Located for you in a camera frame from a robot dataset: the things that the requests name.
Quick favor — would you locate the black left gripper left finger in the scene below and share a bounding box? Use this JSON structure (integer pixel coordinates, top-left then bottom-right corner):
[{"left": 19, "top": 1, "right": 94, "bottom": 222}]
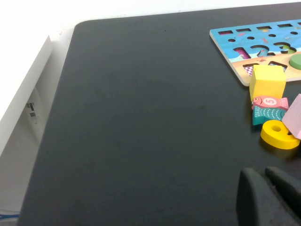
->
[{"left": 236, "top": 167, "right": 301, "bottom": 226}]

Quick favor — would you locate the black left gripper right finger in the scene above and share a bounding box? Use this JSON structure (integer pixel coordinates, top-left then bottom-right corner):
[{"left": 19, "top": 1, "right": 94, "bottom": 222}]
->
[{"left": 265, "top": 166, "right": 301, "bottom": 219}]

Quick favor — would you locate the yellow looped number piece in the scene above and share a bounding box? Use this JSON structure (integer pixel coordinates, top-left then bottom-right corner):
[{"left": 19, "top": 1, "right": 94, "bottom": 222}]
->
[{"left": 260, "top": 120, "right": 301, "bottom": 150}]

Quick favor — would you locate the teal fish piece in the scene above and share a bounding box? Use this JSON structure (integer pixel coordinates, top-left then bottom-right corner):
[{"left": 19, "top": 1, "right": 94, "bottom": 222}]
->
[{"left": 253, "top": 105, "right": 288, "bottom": 126}]

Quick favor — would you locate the pink fish piece number five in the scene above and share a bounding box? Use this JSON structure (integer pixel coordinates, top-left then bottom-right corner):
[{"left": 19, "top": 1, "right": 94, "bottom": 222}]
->
[{"left": 251, "top": 95, "right": 289, "bottom": 111}]

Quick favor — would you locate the green circle puzzle piece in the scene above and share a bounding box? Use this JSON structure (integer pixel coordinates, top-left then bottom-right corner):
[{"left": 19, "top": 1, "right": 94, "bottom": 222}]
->
[{"left": 289, "top": 53, "right": 301, "bottom": 71}]

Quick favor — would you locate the colourful wooden puzzle board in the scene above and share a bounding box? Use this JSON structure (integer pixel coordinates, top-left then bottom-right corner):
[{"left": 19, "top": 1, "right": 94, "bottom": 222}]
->
[{"left": 209, "top": 20, "right": 301, "bottom": 87}]

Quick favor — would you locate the light pink foam cube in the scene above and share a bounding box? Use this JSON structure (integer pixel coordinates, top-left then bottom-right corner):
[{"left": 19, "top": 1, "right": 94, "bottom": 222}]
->
[{"left": 281, "top": 93, "right": 301, "bottom": 139}]

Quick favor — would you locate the yellow foam cube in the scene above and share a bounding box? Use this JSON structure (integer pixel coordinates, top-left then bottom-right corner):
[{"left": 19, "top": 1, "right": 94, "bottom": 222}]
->
[{"left": 249, "top": 65, "right": 287, "bottom": 102}]

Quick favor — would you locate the small printed label sticker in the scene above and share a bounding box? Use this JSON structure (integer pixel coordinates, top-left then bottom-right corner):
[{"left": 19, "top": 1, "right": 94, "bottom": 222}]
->
[{"left": 26, "top": 102, "right": 40, "bottom": 124}]

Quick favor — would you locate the white side cabinet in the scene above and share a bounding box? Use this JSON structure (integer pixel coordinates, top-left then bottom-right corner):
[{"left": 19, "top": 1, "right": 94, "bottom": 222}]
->
[{"left": 0, "top": 35, "right": 54, "bottom": 219}]

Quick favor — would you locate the blue cable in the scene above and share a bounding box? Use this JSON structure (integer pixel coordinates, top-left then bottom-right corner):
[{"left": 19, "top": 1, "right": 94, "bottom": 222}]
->
[{"left": 0, "top": 211, "right": 21, "bottom": 221}]

